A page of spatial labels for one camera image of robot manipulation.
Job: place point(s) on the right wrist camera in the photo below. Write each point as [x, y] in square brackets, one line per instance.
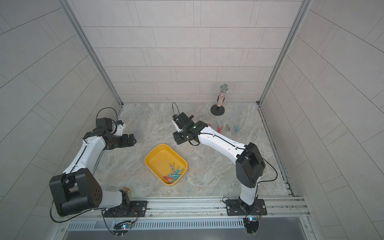
[182, 120]

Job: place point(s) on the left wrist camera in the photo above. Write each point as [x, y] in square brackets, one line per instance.
[105, 123]

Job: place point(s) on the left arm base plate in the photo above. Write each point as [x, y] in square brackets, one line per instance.
[136, 209]

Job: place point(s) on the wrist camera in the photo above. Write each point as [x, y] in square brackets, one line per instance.
[105, 123]
[182, 120]

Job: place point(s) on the aluminium front rail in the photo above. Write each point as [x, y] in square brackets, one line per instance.
[218, 208]

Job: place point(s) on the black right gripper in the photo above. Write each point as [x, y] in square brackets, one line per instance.
[177, 136]

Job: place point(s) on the yellow plastic storage box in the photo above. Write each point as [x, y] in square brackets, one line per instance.
[158, 160]

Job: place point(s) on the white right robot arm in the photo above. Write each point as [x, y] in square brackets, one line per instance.
[247, 158]

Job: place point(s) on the grey clothespin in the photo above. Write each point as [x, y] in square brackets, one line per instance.
[172, 167]
[228, 127]

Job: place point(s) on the glittery stand with black base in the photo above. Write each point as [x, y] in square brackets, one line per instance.
[218, 108]

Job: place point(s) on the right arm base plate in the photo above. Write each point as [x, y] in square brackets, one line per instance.
[246, 207]

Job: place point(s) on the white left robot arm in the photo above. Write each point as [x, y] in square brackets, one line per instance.
[76, 190]

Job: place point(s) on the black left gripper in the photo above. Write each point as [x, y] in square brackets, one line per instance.
[125, 143]

